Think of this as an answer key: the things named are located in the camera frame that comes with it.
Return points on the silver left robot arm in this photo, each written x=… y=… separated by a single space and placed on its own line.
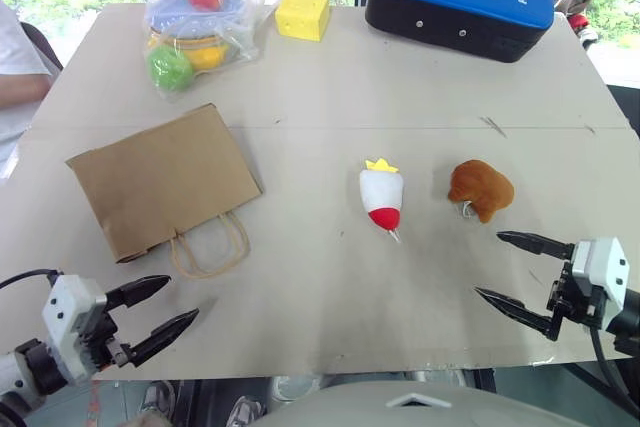
x=20 y=372

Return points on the green toy apple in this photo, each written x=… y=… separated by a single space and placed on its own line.
x=170 y=68

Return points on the white red plush radish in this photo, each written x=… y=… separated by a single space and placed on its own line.
x=381 y=192

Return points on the brown plush toy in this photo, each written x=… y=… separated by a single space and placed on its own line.
x=482 y=187

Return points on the grey patterned sneaker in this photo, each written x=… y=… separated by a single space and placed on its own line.
x=157 y=399
x=245 y=412

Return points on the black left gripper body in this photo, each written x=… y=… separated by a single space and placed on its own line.
x=107 y=342

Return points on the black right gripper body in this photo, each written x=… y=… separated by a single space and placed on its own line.
x=570 y=304

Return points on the person in white shirt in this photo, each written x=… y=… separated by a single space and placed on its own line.
x=15 y=47

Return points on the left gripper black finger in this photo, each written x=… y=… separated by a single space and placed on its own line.
x=140 y=289
x=165 y=334

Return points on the yellow cheese block toy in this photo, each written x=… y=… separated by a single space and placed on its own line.
x=302 y=17

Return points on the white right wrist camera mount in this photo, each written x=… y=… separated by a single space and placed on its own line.
x=600 y=262

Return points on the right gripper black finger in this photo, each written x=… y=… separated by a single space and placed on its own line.
x=520 y=311
x=542 y=245

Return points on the person's bare forearm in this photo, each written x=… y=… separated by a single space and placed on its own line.
x=22 y=89

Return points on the clear plastic bag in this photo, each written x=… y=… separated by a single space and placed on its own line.
x=250 y=12

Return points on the dark chair back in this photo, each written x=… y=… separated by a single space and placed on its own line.
x=42 y=47

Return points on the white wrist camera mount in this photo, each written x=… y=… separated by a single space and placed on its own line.
x=67 y=317
x=600 y=262

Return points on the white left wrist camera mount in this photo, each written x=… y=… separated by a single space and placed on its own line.
x=67 y=317

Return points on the blue toy colander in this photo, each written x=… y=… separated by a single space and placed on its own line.
x=200 y=19

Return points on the red white shoe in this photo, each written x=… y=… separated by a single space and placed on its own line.
x=582 y=27

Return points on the yellow toy bowl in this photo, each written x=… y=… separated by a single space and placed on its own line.
x=207 y=54

